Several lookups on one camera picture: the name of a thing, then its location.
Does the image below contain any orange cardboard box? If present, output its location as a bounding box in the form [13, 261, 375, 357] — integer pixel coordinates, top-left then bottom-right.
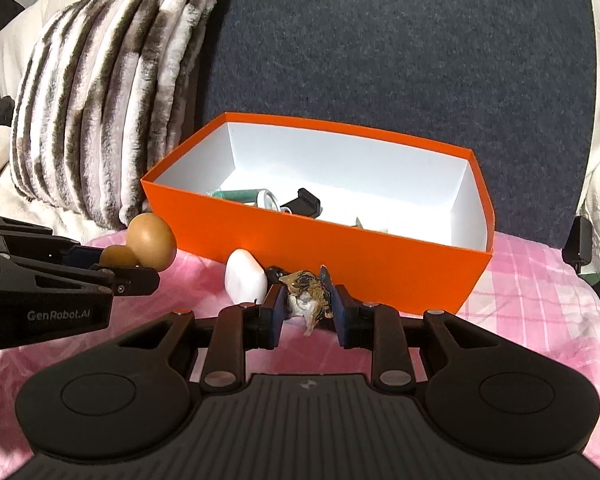
[141, 112, 496, 317]

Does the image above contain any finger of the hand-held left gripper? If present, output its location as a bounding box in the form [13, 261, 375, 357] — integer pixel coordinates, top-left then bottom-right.
[100, 266, 161, 297]
[62, 244, 106, 270]

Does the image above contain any white stone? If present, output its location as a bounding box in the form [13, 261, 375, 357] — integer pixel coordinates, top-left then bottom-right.
[225, 249, 268, 305]

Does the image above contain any striped fluffy pillow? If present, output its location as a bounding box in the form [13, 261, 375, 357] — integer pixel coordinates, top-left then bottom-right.
[10, 0, 226, 231]

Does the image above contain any calico cat figurine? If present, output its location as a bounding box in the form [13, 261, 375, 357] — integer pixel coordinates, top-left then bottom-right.
[279, 265, 336, 337]

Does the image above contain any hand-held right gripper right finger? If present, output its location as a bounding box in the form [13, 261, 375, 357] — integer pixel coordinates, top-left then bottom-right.
[331, 283, 505, 391]

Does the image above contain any white bottle green stripe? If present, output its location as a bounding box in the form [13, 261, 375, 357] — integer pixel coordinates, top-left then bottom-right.
[211, 186, 282, 212]

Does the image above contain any dark blue fabric headboard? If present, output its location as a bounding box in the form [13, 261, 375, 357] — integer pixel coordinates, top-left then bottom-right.
[202, 0, 598, 251]

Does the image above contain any brown gourd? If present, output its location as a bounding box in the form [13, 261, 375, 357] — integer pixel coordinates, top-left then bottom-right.
[100, 212, 177, 271]

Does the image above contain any black clip holder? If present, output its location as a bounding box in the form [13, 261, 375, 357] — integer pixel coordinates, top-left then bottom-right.
[280, 187, 323, 221]

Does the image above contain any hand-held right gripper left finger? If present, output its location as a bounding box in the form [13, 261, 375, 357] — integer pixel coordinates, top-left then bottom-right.
[105, 284, 288, 394]

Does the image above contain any pink plaid blanket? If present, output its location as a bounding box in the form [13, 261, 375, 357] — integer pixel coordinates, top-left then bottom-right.
[0, 232, 600, 461]

